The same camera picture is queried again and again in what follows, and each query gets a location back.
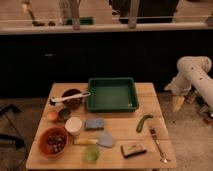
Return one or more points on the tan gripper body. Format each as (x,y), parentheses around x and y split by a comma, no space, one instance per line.
(177,102)

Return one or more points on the wooden board eraser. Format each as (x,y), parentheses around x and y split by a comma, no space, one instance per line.
(132,149)

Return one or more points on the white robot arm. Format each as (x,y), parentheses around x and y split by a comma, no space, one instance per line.
(192,71)

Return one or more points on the metal fork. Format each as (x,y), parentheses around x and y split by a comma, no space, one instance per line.
(163,155)

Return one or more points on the green plastic tray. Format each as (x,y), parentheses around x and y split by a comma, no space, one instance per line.
(112,95)

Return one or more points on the grey blue cloth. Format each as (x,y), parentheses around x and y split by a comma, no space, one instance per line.
(105,139)

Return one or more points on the blue sponge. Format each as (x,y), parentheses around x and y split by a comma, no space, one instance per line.
(94,124)

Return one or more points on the green cup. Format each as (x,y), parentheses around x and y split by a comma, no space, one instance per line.
(91,153)

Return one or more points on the white round container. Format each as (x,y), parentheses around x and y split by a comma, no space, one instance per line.
(73,125)

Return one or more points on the yellow banana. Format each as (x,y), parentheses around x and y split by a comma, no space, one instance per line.
(85,141)

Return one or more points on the small dark cup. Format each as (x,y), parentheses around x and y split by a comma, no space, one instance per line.
(64,113)

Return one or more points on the orange fruit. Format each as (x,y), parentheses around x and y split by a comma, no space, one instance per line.
(52,116)

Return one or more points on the orange bowl with nuts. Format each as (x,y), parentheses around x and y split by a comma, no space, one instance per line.
(53,142)

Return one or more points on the black chair base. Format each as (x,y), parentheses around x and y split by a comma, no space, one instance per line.
(17,140)

